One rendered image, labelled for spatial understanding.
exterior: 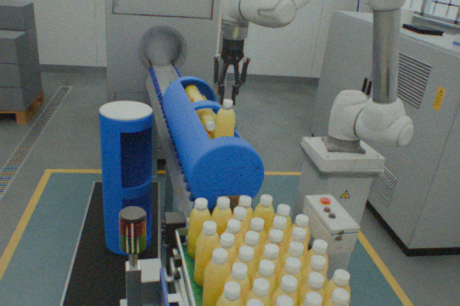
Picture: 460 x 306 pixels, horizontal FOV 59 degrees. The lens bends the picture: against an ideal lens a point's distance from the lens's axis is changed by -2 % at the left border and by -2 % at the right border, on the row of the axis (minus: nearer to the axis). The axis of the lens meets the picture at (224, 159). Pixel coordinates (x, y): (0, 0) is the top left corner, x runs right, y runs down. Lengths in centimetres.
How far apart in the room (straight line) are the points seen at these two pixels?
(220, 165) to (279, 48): 549
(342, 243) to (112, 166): 136
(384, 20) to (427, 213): 175
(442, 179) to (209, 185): 190
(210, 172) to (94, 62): 539
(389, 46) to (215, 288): 111
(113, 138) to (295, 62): 512
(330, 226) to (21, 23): 433
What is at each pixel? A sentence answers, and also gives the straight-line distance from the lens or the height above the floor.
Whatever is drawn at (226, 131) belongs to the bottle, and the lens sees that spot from 150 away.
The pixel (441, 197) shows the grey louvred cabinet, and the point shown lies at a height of 51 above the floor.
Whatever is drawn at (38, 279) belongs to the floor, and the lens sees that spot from 277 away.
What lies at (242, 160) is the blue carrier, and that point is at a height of 116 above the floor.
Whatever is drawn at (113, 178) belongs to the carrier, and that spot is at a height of 68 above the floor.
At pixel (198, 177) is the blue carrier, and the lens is 146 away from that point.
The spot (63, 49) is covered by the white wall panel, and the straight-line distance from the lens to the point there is 677.
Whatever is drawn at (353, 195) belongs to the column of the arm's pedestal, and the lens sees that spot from 204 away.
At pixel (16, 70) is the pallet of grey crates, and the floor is 60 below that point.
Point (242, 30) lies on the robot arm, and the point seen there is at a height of 161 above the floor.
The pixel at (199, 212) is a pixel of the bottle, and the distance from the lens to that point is 132.
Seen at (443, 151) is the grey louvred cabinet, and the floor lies 85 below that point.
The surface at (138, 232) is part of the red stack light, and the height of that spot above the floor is 122.
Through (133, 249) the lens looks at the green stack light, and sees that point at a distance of 102.
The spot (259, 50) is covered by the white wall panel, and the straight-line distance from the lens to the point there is 679.
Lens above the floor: 181
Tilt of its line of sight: 26 degrees down
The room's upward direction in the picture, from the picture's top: 6 degrees clockwise
